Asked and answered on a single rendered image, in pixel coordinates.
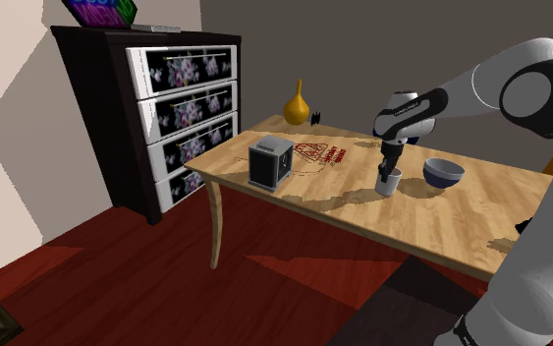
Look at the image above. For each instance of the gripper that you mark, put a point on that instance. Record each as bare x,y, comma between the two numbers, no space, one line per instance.
392,155

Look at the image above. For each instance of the white cup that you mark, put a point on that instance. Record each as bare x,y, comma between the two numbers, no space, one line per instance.
388,185

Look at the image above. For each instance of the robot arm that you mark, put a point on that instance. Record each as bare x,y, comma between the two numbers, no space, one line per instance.
520,268

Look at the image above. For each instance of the blue bowl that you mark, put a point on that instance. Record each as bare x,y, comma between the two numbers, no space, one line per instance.
441,173

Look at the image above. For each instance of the wooden table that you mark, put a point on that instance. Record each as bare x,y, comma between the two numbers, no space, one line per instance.
429,220

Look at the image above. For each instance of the red printed flat sheet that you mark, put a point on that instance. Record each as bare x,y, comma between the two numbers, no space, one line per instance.
315,153

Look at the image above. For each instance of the small black figure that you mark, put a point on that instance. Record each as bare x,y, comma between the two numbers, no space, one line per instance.
315,118

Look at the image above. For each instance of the yellow gourd vase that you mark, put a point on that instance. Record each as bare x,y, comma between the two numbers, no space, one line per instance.
296,109

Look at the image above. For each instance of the grey box appliance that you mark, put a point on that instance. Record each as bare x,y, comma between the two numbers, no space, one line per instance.
269,165

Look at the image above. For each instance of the black floral chest of drawers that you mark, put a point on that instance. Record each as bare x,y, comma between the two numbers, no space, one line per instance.
94,120

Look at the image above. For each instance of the colourful open laptop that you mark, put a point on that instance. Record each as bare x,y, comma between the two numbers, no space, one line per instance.
103,12

